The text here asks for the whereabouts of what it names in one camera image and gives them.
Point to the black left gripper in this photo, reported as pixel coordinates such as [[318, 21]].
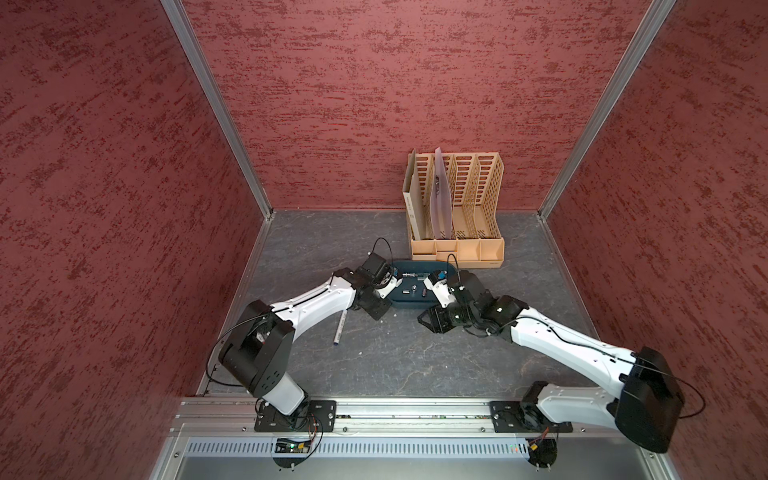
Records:
[[377, 312]]

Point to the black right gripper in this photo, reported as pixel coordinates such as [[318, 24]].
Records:
[[438, 323]]

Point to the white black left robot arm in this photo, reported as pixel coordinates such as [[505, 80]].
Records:
[[256, 352]]

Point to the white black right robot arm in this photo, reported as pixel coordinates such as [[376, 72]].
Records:
[[634, 393]]

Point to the teal plastic storage box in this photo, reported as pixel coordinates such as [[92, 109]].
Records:
[[402, 297]]

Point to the blue white marker pen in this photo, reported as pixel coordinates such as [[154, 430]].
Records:
[[340, 327]]

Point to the pale pink paper sheet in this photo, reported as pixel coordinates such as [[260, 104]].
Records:
[[440, 199]]

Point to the wooden file organizer rack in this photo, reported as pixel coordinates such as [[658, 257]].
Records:
[[474, 181]]

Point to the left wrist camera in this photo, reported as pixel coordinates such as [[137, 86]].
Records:
[[382, 275]]

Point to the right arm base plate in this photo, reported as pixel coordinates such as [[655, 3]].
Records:
[[524, 418]]

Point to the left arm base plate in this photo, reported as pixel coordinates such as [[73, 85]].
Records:
[[310, 416]]

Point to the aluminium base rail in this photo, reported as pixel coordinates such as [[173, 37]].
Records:
[[352, 417]]

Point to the left corner aluminium post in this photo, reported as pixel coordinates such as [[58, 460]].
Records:
[[184, 32]]

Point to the corner aluminium post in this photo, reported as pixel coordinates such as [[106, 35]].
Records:
[[184, 32], [645, 33]]

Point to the right corner aluminium post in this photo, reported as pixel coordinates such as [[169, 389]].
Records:
[[645, 33]]

